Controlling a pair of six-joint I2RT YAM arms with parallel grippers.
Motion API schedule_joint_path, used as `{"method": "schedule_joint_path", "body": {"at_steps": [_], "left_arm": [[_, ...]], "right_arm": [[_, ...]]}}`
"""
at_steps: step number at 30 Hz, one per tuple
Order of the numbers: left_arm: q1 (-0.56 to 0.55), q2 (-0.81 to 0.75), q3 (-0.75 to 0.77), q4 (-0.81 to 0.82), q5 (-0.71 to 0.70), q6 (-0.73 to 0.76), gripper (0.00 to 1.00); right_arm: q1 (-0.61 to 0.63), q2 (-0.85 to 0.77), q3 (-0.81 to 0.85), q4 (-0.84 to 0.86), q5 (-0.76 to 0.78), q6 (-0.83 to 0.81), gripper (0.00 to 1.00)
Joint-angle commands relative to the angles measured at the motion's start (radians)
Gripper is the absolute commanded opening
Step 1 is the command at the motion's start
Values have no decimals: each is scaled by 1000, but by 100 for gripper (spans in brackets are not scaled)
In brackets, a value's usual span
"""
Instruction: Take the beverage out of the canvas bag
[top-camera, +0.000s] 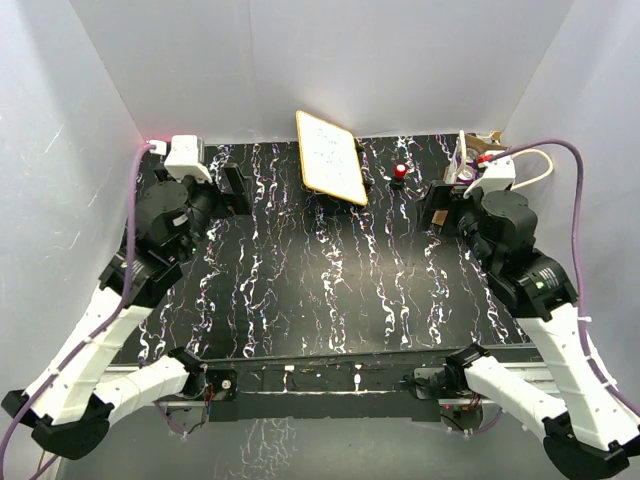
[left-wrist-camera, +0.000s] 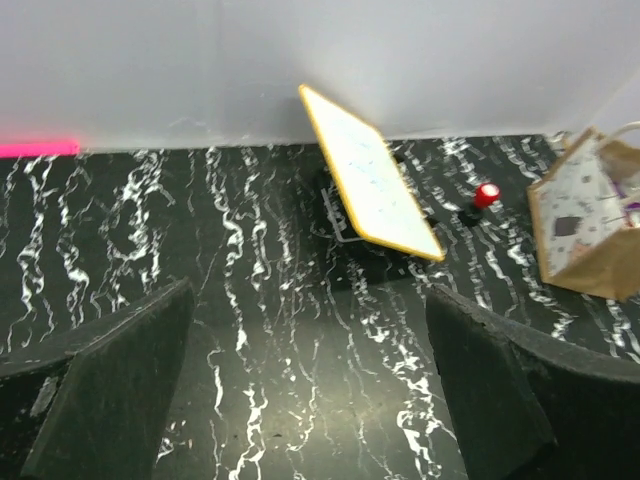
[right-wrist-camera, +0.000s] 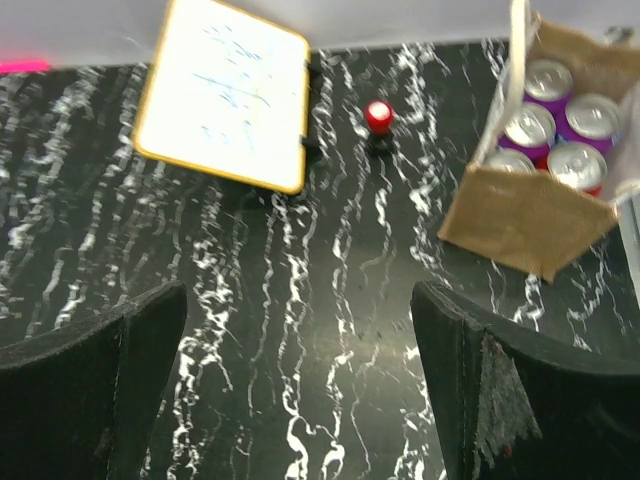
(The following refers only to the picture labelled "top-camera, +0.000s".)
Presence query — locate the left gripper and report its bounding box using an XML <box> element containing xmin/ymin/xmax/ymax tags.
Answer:
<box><xmin>157</xmin><ymin>163</ymin><xmax>251</xmax><ymax>261</ymax></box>

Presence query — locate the canvas tote bag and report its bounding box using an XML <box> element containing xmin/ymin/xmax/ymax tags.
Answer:
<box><xmin>443</xmin><ymin>130</ymin><xmax>554</xmax><ymax>194</ymax></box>

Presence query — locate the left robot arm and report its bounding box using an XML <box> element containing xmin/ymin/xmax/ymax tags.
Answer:
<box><xmin>1</xmin><ymin>163</ymin><xmax>252</xmax><ymax>460</ymax></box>

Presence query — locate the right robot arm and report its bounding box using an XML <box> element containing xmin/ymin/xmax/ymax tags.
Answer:
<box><xmin>418</xmin><ymin>180</ymin><xmax>639</xmax><ymax>479</ymax></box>

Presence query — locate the red emergency button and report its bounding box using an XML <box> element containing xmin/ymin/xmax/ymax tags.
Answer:
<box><xmin>390</xmin><ymin>163</ymin><xmax>408</xmax><ymax>190</ymax></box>

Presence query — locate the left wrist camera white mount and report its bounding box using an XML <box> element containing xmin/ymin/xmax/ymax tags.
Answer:
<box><xmin>164</xmin><ymin>134</ymin><xmax>212</xmax><ymax>184</ymax></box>

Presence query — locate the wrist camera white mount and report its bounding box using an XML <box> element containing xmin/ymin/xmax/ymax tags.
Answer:
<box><xmin>463</xmin><ymin>151</ymin><xmax>516</xmax><ymax>199</ymax></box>
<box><xmin>164</xmin><ymin>134</ymin><xmax>212</xmax><ymax>184</ymax></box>

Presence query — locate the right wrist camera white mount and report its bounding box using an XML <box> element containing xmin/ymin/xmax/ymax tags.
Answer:
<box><xmin>463</xmin><ymin>151</ymin><xmax>516</xmax><ymax>199</ymax></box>

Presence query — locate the white board with wooden frame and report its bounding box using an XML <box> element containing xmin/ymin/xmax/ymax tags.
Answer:
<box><xmin>295</xmin><ymin>110</ymin><xmax>368</xmax><ymax>206</ymax></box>

